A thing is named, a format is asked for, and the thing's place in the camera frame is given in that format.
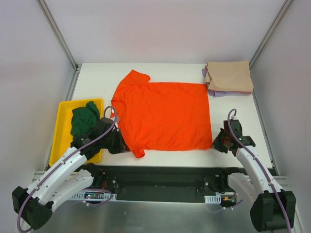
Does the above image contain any orange t-shirt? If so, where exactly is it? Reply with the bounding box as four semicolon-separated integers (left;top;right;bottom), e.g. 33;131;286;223
110;70;212;158

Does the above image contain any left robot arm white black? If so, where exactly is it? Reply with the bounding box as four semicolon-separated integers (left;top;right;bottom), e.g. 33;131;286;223
12;116;129;233

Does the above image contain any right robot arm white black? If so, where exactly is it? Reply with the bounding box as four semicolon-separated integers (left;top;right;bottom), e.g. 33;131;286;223
212;118;296;233

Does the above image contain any green t-shirt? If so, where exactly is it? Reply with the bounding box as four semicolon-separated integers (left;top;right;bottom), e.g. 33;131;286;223
70;101;100;140

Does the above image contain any folded lavender t-shirt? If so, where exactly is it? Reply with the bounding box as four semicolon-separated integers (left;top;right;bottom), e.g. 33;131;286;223
202;65;234;97

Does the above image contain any yellow plastic bin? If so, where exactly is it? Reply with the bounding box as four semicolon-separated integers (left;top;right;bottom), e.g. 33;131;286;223
49;98;104;167

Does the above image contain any folded pink t-shirt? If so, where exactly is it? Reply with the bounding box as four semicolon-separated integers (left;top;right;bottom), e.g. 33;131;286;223
240;91;253;95

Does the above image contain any folded tan t-shirt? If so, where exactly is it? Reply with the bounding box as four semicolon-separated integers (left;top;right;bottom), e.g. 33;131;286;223
207;61;254;92

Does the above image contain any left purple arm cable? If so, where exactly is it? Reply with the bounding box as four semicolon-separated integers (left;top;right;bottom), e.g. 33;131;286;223
16;105;120;233

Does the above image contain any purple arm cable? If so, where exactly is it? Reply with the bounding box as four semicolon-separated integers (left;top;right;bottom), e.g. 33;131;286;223
16;105;120;233
227;108;292;231

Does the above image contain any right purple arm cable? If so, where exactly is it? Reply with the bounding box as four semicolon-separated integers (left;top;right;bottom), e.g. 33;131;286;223
227;108;292;231

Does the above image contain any left white cable duct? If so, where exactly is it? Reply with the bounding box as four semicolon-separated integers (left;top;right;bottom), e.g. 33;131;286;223
69;191;117;202

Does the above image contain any white cable duct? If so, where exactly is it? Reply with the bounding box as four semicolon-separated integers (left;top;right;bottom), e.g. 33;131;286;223
69;191;117;202
204;195;222;204

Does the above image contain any right white cable duct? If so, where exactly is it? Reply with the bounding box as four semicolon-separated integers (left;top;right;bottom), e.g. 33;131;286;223
204;195;222;204

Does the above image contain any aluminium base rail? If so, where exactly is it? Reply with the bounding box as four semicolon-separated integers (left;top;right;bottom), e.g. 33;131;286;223
32;171;47;183

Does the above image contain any right aluminium frame post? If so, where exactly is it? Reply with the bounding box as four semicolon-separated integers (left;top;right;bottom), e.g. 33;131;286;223
249;0;294;70

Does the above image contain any aluminium frame post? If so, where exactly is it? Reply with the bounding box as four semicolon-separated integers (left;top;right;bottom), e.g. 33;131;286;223
37;0;82;71
249;0;294;70

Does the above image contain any left aluminium frame post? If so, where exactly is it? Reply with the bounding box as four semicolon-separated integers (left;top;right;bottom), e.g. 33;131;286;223
37;0;82;71

